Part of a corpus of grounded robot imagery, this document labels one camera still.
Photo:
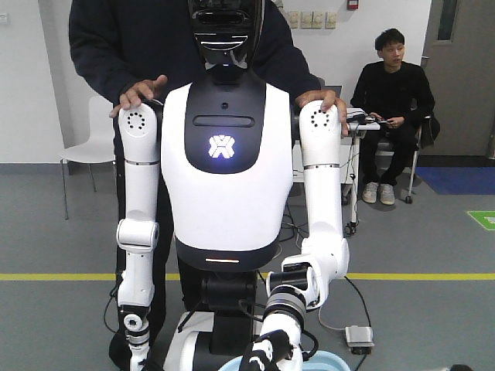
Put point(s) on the light blue shopping basket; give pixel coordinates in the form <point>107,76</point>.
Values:
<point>321,361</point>

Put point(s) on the person in black right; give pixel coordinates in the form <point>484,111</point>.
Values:
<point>398,94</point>

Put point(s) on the white humanoid robot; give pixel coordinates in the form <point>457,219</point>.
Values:
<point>223,146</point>

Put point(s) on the white plastic chair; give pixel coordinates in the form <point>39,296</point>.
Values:
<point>97,149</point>

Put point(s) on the grey foot pedal box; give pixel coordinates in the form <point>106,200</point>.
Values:
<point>359,339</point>

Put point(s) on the grey door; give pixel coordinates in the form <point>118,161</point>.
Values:
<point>460,71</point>

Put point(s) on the person in dark clothes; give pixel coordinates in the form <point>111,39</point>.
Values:
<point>134,51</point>

